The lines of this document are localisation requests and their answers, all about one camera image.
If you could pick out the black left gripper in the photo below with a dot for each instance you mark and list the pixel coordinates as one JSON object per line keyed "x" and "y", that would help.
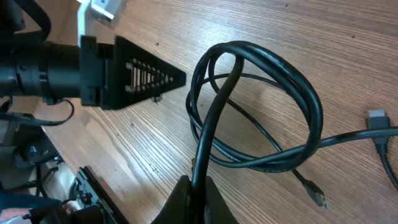
{"x": 110, "y": 76}

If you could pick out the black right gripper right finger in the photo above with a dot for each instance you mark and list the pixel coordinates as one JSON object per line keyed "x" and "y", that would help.
{"x": 216, "y": 209}

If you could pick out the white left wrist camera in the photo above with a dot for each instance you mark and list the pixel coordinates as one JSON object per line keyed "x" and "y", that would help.
{"x": 105, "y": 12}

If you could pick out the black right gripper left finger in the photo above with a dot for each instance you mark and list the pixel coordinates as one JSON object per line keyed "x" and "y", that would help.
{"x": 178, "y": 208}

